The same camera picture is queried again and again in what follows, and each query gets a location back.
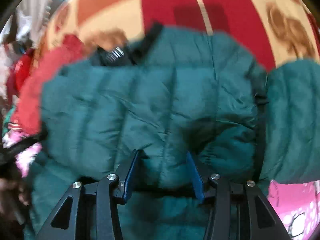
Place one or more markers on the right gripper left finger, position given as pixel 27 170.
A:
pixel 127 177

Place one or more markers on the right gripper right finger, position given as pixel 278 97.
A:
pixel 199 175

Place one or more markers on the dark green puffer jacket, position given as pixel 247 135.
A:
pixel 175 93

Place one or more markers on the person's left hand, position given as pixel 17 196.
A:
pixel 15 201

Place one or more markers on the pink penguin blanket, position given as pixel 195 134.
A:
pixel 297 205

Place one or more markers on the red frilled cushion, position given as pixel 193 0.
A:
pixel 27 115

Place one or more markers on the red orange patterned bedspread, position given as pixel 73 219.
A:
pixel 275 31

